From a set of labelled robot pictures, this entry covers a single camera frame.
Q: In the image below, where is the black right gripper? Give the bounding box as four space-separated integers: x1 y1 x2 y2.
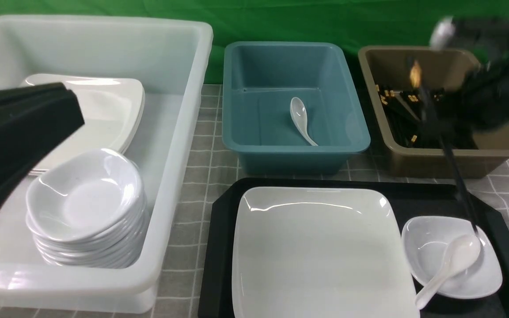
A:
430 17 509 131

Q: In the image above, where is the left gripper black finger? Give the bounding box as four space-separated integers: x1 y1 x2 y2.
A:
0 83 84 208

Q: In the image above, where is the black chopstick pair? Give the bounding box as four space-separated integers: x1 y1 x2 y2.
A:
406 56 479 236

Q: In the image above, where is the white ceramic spoon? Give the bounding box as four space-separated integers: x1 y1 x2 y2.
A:
415 234 481 310
289 97 318 146

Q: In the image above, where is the small white bowl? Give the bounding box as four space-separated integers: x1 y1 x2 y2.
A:
402 216 503 299

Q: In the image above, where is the large white square rice plate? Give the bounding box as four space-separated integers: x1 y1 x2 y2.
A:
232 187 420 318

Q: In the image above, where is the top stacked square plate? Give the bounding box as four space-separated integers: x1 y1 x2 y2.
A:
20 74 145 175

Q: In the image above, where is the bundle of black chopsticks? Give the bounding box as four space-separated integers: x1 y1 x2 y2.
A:
374 84 478 150

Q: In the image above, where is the grey checked tablecloth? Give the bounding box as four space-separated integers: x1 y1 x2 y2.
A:
0 85 509 318

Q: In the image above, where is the brown plastic bin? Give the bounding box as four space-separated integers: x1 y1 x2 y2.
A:
359 46 509 178

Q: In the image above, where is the stack of white bowls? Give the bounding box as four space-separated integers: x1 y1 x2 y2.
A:
26 195 150 269

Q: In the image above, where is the green backdrop cloth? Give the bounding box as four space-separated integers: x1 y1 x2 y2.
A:
0 0 509 84

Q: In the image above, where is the large white plastic bin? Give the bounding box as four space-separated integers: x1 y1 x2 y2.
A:
0 15 213 314

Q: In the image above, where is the white ceramic spoon in bin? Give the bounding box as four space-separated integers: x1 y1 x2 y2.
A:
289 97 318 146

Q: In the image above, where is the black serving tray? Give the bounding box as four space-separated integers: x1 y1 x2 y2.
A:
198 178 509 318

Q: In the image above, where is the teal plastic bin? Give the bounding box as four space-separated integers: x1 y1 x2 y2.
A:
222 42 370 175

